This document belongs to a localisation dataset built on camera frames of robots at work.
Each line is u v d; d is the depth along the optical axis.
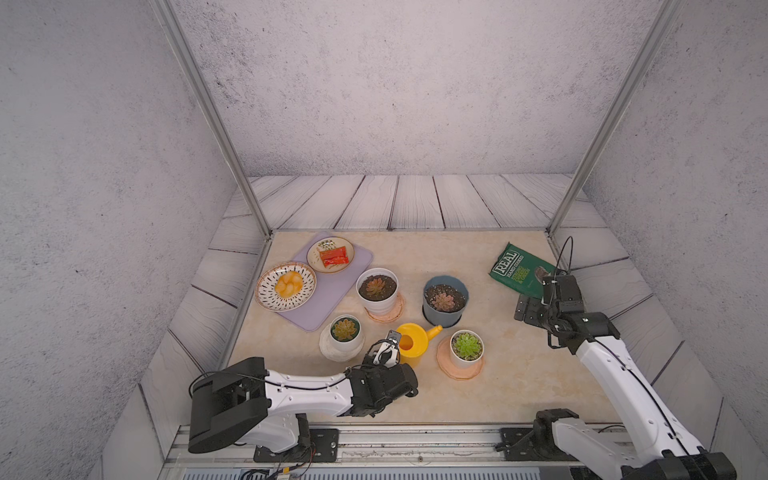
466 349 0.79
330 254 1.12
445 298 0.89
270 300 0.99
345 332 0.85
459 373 0.85
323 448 0.73
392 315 0.96
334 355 0.87
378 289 0.91
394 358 0.73
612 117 0.89
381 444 0.74
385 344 0.72
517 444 0.68
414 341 0.79
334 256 1.11
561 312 0.58
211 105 0.86
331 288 1.04
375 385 0.62
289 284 1.01
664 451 0.39
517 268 1.05
